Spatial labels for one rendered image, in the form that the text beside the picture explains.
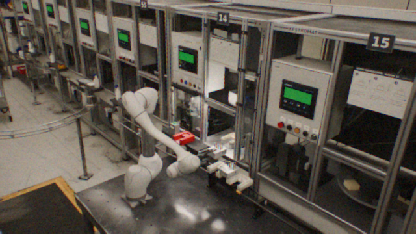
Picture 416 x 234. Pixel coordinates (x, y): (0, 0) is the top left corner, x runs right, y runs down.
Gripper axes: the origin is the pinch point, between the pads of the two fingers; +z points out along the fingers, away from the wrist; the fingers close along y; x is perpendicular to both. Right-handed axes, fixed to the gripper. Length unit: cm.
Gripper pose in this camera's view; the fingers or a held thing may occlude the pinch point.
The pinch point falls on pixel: (212, 153)
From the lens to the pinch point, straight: 254.7
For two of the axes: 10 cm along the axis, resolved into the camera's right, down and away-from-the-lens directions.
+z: 7.4, -2.8, 6.1
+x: -6.7, -3.2, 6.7
